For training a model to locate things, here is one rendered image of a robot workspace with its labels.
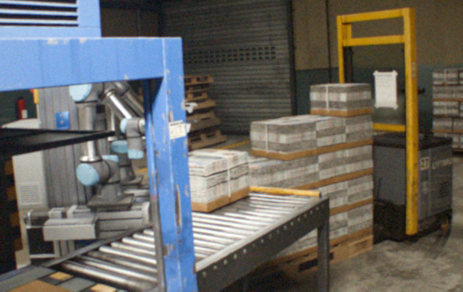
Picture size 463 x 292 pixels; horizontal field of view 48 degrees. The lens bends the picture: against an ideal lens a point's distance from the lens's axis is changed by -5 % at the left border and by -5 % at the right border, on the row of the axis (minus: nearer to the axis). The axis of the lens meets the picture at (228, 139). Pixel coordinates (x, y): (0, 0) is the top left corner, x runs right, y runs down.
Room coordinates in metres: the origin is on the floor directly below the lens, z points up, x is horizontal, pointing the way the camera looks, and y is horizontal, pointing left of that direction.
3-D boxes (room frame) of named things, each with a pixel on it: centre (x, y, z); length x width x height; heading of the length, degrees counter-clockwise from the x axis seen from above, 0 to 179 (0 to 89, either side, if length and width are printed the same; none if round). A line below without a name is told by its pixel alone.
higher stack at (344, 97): (4.08, -0.87, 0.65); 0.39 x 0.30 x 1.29; 35
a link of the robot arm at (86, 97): (2.64, 0.68, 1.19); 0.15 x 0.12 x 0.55; 157
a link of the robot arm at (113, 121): (3.38, 0.71, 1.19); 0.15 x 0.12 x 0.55; 28
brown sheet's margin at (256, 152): (3.74, -0.38, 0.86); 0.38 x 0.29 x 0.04; 35
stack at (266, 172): (3.66, -0.27, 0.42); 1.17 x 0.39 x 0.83; 125
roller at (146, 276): (1.80, 0.41, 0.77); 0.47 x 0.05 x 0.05; 56
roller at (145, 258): (1.91, 0.33, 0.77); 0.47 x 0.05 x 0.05; 56
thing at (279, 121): (3.74, -0.39, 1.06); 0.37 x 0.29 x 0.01; 35
